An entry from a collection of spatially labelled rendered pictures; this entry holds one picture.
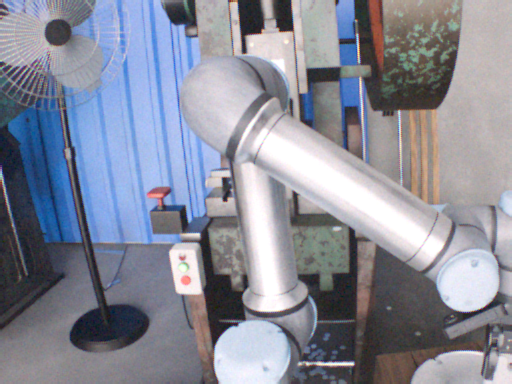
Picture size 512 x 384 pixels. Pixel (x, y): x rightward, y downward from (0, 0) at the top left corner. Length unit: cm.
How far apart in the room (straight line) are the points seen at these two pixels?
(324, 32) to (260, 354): 86
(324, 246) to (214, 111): 76
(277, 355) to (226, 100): 37
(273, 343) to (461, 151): 215
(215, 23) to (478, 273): 99
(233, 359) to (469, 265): 36
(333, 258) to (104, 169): 196
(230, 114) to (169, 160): 220
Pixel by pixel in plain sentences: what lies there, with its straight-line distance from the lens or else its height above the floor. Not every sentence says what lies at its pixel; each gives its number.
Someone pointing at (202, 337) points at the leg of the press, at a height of 31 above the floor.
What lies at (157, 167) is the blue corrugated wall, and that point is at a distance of 274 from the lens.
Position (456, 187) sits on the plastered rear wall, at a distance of 271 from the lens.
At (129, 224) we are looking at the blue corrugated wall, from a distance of 295.
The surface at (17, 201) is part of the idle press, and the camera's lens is 250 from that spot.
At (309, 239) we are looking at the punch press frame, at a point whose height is 61.
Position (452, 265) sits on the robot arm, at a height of 85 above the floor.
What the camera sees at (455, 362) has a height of 36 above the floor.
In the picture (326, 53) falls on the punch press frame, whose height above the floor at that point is 110.
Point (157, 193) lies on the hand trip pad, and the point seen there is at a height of 76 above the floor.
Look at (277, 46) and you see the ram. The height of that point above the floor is 113.
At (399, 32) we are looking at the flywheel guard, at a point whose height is 114.
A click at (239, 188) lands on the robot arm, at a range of 68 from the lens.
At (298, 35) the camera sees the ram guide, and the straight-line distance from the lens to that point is 123.
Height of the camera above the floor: 107
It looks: 16 degrees down
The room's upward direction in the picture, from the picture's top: 5 degrees counter-clockwise
